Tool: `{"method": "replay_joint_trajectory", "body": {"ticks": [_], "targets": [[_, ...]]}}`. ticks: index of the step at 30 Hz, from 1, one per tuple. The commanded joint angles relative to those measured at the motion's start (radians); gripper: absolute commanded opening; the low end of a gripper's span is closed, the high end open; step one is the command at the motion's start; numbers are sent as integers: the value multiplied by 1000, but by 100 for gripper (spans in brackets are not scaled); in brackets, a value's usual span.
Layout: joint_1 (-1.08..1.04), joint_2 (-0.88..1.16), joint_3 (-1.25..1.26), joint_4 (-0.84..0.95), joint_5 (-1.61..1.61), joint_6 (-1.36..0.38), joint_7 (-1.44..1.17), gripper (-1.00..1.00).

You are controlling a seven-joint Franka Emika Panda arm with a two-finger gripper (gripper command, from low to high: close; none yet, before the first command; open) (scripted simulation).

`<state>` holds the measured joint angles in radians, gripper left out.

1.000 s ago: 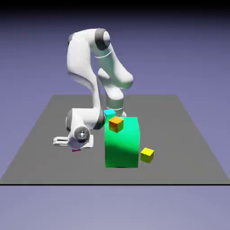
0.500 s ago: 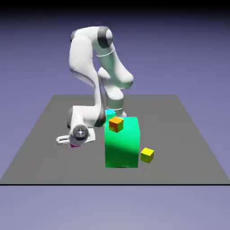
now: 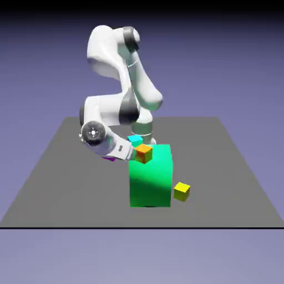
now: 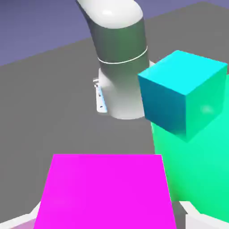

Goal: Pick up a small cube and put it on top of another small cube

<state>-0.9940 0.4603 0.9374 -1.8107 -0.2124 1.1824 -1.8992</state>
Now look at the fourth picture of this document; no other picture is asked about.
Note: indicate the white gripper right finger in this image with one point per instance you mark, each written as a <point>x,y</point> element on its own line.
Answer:
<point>200,218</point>

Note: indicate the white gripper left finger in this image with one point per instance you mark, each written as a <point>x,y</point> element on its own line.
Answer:
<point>21,221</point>

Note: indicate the small magenta cube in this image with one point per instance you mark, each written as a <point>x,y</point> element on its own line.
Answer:
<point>105,191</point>

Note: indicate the small cyan cube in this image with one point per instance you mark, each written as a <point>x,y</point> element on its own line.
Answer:
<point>178,93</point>

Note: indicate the large green box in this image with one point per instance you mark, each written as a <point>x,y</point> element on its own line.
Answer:
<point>196,170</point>

